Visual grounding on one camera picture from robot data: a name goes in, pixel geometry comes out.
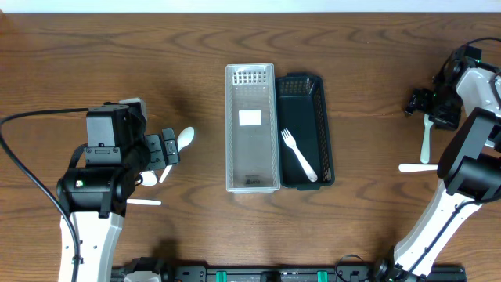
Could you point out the white plastic fork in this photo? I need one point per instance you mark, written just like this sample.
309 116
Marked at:
291 143
407 167

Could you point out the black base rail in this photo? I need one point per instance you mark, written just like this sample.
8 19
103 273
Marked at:
153 269

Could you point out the clear plastic basket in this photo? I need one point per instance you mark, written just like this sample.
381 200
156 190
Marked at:
251 152

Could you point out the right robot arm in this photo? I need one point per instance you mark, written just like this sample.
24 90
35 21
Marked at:
467 178

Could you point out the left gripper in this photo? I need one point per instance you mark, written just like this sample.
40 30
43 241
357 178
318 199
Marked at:
156 159

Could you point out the dark green plastic basket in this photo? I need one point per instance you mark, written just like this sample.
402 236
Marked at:
301 109

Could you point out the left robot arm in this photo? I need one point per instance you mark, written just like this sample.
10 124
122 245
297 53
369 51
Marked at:
102 175

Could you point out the mint green plastic fork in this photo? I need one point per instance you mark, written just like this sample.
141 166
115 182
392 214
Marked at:
425 153

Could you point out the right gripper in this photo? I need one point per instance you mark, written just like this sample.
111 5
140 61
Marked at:
419 102

